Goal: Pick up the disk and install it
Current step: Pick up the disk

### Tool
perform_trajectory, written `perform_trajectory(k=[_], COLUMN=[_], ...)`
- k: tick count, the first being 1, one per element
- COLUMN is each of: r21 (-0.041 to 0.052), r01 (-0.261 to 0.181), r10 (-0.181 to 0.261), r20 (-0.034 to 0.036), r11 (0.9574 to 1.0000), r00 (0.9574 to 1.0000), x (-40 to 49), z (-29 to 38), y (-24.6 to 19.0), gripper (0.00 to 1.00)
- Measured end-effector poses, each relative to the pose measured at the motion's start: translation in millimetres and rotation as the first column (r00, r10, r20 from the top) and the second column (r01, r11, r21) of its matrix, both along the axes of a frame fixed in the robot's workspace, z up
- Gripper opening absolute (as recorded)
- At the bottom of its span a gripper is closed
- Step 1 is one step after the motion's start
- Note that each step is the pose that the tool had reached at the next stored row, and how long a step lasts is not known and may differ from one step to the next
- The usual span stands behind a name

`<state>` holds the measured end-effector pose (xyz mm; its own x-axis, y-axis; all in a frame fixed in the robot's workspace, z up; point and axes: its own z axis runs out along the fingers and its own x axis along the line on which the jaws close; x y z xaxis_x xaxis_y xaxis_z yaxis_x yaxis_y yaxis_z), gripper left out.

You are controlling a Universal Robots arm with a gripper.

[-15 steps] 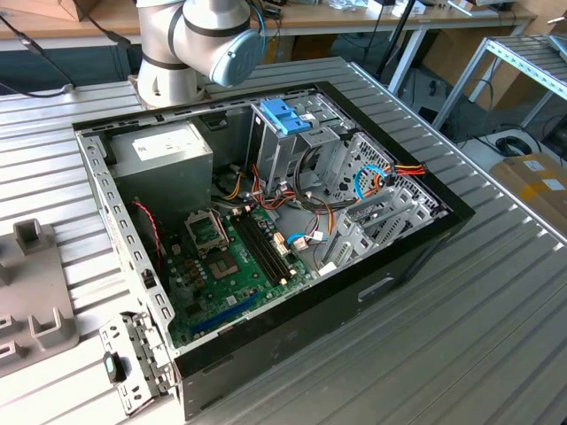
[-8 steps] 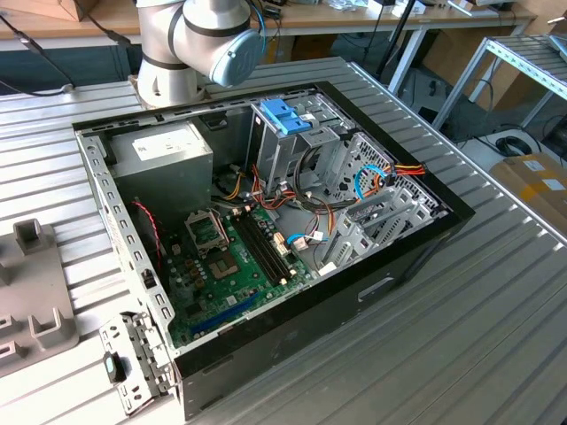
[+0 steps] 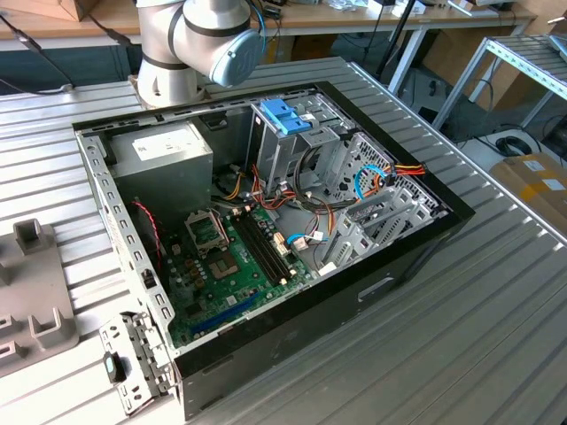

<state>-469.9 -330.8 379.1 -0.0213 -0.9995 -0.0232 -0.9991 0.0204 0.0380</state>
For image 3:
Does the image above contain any CPU socket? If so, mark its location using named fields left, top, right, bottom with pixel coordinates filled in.
left=207, top=250, right=243, bottom=281

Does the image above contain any short blue board wire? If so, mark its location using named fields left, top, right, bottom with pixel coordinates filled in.
left=286, top=233, right=331, bottom=250

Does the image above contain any grey metal disk bay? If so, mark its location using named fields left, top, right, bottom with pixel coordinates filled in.
left=316, top=131, right=448, bottom=278

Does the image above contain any green motherboard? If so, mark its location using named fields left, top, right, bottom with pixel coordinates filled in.
left=161, top=205, right=314, bottom=350

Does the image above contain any black open PC case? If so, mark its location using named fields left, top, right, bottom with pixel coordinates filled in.
left=72, top=81, right=476, bottom=421

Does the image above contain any grey power supply unit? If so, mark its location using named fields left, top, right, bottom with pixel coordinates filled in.
left=108, top=120, right=214, bottom=222

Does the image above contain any white board connector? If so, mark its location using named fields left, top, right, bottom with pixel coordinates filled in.
left=272, top=232, right=291, bottom=260

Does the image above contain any metal socket cover frame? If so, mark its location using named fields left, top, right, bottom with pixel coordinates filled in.
left=183, top=211, right=231, bottom=259

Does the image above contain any red orange yellow power wire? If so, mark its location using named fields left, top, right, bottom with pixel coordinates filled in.
left=374, top=161, right=426, bottom=197

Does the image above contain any metal expansion card bracket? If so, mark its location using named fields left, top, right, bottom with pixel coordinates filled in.
left=97, top=311, right=183, bottom=416

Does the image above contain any red black fan wire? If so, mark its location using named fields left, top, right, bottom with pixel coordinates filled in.
left=131, top=198, right=164, bottom=272

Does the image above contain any blue plastic cage latch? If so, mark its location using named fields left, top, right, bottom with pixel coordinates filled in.
left=260, top=99, right=314, bottom=136

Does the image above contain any blue looped data wire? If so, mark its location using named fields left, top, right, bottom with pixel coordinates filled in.
left=353, top=163, right=393, bottom=201

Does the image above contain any wooden desk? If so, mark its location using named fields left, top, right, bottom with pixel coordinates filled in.
left=0, top=0, right=540, bottom=97

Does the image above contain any grey metal drive cage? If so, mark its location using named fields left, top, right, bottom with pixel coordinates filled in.
left=245, top=93, right=355, bottom=200

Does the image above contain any black case latch knob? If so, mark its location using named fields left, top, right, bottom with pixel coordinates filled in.
left=102, top=352, right=128, bottom=383

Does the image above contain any black RAM slot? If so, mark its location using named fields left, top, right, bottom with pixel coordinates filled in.
left=237, top=213, right=284, bottom=283
left=231, top=214, right=278, bottom=286
left=245, top=212, right=291, bottom=281
left=251, top=211, right=297, bottom=278

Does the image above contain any brown cardboard box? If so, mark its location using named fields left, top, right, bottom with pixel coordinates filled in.
left=21, top=0, right=97, bottom=22

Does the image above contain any grey metal slat shelf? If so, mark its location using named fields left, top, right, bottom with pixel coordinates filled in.
left=431, top=34, right=567, bottom=130

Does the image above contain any blue expansion slot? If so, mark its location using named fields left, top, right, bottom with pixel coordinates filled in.
left=190, top=290, right=261, bottom=336

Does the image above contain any multicolour wire bundle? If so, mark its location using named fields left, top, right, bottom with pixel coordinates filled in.
left=211, top=162, right=338, bottom=243

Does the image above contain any black stand pole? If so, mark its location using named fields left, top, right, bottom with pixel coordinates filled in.
left=374, top=0, right=420, bottom=81

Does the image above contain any grey parts rack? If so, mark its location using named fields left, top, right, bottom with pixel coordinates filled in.
left=0, top=219, right=81, bottom=378

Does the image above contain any black cable coil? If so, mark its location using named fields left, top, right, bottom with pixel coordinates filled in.
left=494, top=135, right=535, bottom=157

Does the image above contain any cardboard box with yellow tape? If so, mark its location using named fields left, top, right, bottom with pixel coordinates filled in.
left=489, top=153, right=567, bottom=225

